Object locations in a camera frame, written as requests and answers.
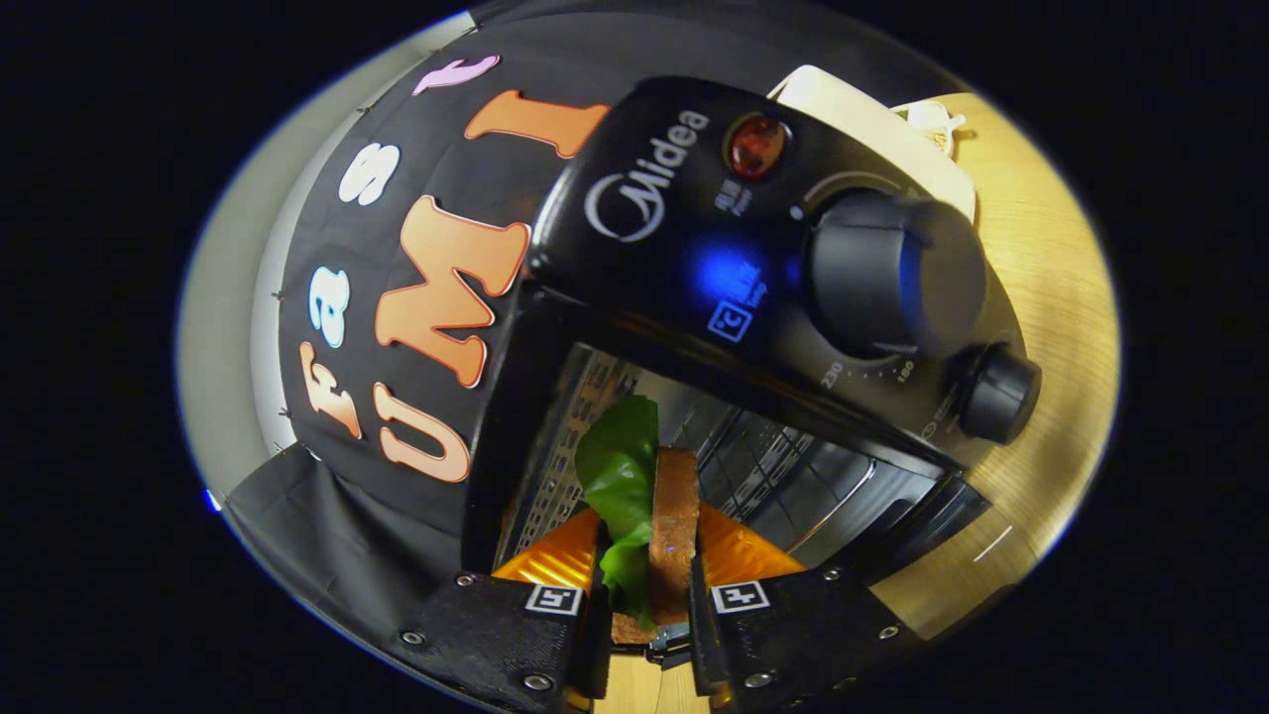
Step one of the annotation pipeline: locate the small white dish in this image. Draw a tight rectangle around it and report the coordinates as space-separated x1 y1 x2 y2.
892 97 968 160

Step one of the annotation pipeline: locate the white pop-up toaster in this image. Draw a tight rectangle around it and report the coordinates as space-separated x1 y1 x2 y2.
768 64 978 221

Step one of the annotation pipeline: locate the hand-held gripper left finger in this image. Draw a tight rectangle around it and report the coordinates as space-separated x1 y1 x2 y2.
392 506 616 714

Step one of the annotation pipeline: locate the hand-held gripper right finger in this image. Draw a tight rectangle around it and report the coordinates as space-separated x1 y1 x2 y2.
689 501 928 714

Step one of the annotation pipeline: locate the black toaster oven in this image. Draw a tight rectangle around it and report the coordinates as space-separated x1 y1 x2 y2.
461 76 1044 616

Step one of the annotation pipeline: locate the lettuce bread sandwich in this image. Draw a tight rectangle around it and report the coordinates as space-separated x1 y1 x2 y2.
575 395 702 646

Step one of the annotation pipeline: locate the black backdrop cloth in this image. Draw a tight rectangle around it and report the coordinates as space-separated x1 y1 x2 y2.
223 0 973 646

